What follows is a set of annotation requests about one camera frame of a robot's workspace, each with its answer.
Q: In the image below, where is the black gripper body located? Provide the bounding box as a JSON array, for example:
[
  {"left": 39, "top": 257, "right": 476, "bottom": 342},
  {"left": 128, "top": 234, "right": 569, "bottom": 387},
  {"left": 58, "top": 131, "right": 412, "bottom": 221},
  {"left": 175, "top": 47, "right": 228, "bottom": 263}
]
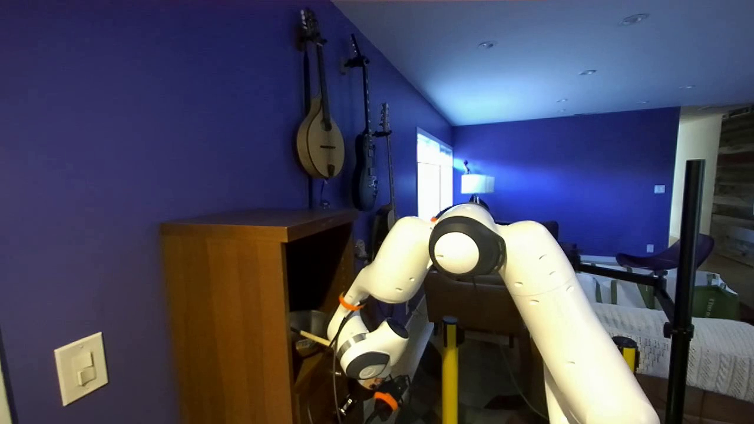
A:
[{"left": 341, "top": 381, "right": 396, "bottom": 424}]

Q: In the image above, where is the brown couch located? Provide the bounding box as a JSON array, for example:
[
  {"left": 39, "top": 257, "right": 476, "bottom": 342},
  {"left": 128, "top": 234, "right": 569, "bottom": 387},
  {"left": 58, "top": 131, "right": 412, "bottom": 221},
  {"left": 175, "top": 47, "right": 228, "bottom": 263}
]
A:
[{"left": 421, "top": 269, "right": 546, "bottom": 342}]

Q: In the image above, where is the wooden cabinet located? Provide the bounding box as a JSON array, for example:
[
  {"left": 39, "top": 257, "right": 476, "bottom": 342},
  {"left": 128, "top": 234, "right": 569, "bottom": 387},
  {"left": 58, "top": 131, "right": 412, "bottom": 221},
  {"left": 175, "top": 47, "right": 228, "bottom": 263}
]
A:
[{"left": 157, "top": 204, "right": 362, "bottom": 424}]

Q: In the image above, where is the dark guitar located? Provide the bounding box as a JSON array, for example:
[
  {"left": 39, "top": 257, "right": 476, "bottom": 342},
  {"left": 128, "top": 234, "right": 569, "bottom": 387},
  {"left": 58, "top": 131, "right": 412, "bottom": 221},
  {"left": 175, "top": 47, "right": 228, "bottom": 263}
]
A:
[{"left": 340, "top": 33, "right": 382, "bottom": 215}]

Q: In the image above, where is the white shade lamp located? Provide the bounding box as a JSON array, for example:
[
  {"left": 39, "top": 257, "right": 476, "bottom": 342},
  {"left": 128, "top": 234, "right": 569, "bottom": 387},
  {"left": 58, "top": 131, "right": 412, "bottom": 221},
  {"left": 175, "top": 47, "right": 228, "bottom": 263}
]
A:
[{"left": 456, "top": 159, "right": 496, "bottom": 198}]

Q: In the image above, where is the tan mandolin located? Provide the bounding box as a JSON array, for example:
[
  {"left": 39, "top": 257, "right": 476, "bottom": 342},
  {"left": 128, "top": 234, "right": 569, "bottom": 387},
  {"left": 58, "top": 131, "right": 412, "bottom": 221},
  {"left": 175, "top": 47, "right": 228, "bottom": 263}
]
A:
[{"left": 291, "top": 7, "right": 349, "bottom": 181}]

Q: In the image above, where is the black horizontal crossbar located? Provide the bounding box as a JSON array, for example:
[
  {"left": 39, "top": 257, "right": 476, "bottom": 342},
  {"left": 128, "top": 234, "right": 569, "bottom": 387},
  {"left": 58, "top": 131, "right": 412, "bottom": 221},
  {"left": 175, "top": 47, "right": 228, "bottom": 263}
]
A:
[{"left": 574, "top": 262, "right": 678, "bottom": 320}]

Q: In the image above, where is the black tripod pole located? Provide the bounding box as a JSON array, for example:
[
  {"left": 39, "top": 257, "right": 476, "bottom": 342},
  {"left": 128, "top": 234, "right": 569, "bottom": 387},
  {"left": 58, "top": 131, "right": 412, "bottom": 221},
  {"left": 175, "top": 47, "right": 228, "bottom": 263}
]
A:
[{"left": 663, "top": 158, "right": 707, "bottom": 424}]

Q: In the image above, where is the blue lounge chair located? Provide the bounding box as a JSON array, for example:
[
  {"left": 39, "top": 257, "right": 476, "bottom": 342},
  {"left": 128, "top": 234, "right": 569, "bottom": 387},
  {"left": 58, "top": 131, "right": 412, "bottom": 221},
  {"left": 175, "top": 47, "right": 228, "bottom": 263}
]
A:
[{"left": 614, "top": 231, "right": 718, "bottom": 276}]

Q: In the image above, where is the green box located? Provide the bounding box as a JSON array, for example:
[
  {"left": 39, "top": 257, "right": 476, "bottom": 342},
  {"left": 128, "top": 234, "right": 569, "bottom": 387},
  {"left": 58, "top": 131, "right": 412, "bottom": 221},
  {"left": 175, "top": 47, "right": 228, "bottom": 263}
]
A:
[{"left": 690, "top": 284, "right": 741, "bottom": 320}]

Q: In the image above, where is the wrist camera with orange mount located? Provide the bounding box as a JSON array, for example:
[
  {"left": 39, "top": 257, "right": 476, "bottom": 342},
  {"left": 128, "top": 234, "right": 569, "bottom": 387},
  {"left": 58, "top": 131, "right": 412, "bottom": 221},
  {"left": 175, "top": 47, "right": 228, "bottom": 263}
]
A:
[{"left": 370, "top": 388, "right": 401, "bottom": 415}]

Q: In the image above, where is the tall yellow post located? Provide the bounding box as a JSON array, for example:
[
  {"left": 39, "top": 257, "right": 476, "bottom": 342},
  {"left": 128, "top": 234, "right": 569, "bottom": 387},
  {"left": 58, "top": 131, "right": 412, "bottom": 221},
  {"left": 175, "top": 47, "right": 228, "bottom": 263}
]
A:
[{"left": 439, "top": 316, "right": 461, "bottom": 424}]

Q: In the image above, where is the metal pan with handle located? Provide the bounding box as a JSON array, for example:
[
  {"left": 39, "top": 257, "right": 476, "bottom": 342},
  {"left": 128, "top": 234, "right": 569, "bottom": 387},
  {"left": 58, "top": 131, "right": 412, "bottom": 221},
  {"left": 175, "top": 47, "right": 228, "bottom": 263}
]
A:
[{"left": 288, "top": 308, "right": 336, "bottom": 348}]

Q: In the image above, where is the white window frame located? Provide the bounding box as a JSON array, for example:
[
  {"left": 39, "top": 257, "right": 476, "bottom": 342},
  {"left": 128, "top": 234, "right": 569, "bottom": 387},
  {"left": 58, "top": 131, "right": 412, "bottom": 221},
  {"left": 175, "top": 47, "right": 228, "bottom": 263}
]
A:
[{"left": 414, "top": 126, "right": 456, "bottom": 224}]

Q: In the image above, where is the thin dark string instrument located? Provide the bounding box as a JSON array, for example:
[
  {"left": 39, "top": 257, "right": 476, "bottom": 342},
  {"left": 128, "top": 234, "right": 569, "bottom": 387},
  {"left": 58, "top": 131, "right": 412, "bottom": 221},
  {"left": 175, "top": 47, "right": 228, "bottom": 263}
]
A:
[{"left": 373, "top": 102, "right": 396, "bottom": 231}]

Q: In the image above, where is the short yellow post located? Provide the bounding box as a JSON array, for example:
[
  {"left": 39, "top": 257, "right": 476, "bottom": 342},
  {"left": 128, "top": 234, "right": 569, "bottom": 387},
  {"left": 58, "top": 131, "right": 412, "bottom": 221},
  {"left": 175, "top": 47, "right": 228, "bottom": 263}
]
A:
[{"left": 610, "top": 335, "right": 641, "bottom": 373}]

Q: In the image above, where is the cream light switch plate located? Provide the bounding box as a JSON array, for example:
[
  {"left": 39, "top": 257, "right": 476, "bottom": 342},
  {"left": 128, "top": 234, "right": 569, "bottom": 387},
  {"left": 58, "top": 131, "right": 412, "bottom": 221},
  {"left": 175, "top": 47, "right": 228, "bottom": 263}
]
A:
[{"left": 52, "top": 330, "right": 111, "bottom": 410}]

